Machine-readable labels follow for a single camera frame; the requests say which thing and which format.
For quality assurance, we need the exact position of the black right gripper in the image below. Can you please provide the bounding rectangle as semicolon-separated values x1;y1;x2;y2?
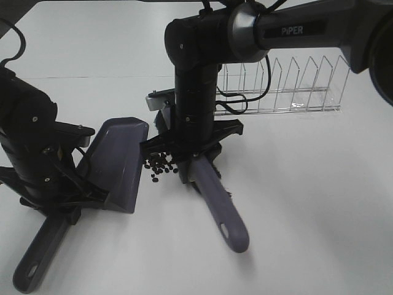
141;64;244;184

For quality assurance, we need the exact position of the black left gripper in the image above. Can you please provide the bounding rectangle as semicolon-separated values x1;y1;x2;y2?
1;122;108;226

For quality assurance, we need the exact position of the pile of coffee beans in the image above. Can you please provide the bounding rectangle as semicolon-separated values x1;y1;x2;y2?
143;152;179;183

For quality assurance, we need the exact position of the purple plastic dustpan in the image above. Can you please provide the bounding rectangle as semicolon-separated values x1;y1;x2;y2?
12;117;149;294

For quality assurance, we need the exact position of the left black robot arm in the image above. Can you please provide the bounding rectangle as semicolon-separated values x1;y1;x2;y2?
1;68;109;216

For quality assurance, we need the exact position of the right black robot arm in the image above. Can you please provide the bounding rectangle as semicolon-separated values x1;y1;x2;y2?
141;1;392;183

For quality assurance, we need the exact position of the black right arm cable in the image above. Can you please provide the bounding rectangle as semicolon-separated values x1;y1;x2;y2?
201;0;285;115

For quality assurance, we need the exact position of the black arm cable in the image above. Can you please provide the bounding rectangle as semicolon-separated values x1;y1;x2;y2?
201;0;285;115
0;18;26;67

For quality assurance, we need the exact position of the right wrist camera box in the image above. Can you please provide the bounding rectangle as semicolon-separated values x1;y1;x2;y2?
146;88;175;111

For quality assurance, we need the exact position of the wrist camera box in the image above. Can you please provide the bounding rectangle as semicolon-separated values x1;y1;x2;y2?
146;88;175;111
55;122;95;148

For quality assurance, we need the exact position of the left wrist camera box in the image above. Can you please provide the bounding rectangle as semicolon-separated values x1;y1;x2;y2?
55;122;95;148

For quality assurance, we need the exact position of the chrome wire dish rack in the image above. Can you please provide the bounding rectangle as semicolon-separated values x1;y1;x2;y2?
216;55;350;114

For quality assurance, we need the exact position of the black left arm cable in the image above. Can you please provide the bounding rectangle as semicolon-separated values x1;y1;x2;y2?
0;18;26;67

